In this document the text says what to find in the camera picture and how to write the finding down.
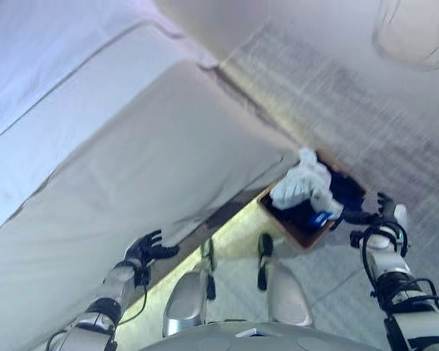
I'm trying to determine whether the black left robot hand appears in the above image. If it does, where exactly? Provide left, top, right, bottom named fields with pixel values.
left=126, top=229, right=180, bottom=263

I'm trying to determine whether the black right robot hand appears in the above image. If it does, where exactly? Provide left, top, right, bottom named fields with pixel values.
left=342, top=192, right=408, bottom=235

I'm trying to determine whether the navy blue garment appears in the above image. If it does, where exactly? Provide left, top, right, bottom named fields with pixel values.
left=329, top=171, right=367, bottom=215

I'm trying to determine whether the white garment with blue tag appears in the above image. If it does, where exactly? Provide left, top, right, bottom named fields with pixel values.
left=269, top=147, right=345, bottom=230

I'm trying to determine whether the brown wooden laundry basket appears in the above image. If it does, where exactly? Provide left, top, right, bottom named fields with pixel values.
left=258, top=149, right=370, bottom=252

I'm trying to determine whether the bed with beige cover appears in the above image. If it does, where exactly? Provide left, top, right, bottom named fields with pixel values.
left=0, top=0, right=304, bottom=336

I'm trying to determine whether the silver left robot leg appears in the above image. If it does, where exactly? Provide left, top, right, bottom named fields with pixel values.
left=162, top=237, right=217, bottom=337

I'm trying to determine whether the silver robot leg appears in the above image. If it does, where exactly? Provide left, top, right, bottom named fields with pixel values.
left=258, top=233, right=315, bottom=329
left=162, top=237, right=217, bottom=337

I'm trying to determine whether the grey textured rug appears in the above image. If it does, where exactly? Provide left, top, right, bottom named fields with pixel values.
left=113, top=32, right=439, bottom=351

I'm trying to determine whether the black garment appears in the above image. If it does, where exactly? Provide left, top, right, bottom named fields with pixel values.
left=274, top=199, right=332, bottom=238

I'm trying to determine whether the grey robot torso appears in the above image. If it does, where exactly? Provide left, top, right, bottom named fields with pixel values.
left=142, top=321, right=381, bottom=351

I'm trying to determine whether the silver right robot leg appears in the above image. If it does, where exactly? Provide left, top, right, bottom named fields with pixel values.
left=258, top=233, right=315, bottom=329

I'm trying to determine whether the beige round floor cushion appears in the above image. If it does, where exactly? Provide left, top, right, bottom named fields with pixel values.
left=372, top=0, right=439, bottom=71

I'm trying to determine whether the white duvet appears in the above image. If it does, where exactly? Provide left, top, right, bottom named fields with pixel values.
left=0, top=0, right=191, bottom=147

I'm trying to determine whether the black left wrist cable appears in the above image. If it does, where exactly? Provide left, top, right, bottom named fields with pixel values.
left=115, top=268, right=151, bottom=326

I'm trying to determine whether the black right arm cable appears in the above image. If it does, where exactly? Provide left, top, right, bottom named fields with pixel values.
left=350, top=222, right=439, bottom=321

